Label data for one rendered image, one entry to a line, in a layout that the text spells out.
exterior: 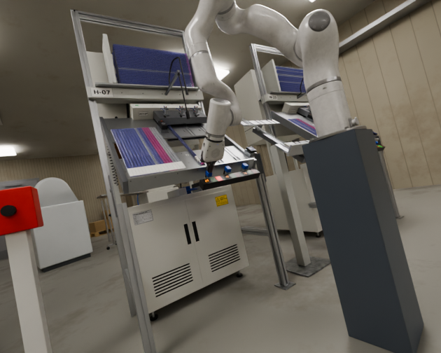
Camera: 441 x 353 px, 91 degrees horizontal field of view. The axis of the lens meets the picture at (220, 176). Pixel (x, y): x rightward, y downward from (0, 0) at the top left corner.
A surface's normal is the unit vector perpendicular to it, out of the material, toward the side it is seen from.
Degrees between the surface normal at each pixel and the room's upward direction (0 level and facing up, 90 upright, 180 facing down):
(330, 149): 90
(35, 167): 90
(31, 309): 90
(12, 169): 90
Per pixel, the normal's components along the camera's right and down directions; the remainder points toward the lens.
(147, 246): 0.48, -0.15
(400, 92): -0.76, 0.14
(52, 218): 0.69, -0.19
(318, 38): -0.15, 0.58
